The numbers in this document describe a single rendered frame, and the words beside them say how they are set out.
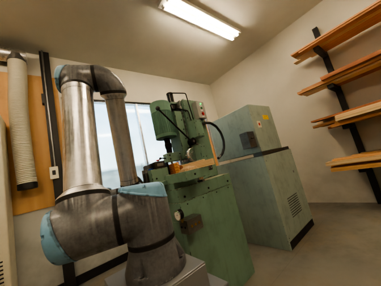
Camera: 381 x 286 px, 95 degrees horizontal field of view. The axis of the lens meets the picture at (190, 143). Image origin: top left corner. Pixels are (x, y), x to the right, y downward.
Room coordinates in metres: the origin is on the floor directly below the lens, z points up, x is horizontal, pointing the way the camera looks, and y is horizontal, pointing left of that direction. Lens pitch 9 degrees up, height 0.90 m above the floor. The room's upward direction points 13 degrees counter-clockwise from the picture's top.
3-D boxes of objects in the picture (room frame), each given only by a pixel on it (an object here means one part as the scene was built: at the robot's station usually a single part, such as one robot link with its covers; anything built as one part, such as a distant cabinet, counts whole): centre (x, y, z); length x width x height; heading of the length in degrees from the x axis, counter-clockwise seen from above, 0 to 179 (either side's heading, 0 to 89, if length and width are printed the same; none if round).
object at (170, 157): (1.44, 0.17, 1.03); 0.14 x 0.07 x 0.09; 133
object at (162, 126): (1.42, 0.18, 1.35); 0.18 x 0.18 x 0.31
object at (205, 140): (1.62, -0.03, 1.16); 0.22 x 0.22 x 0.72; 43
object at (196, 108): (1.54, -0.15, 1.40); 0.10 x 0.06 x 0.16; 133
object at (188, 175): (1.32, 0.23, 0.87); 0.61 x 0.30 x 0.06; 43
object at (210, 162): (1.31, 0.08, 0.92); 0.55 x 0.02 x 0.04; 43
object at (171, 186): (1.38, 0.23, 0.82); 0.40 x 0.21 x 0.04; 43
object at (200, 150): (1.43, -0.06, 1.02); 0.09 x 0.07 x 0.12; 43
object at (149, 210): (0.60, 0.20, 0.81); 0.17 x 0.15 x 0.18; 111
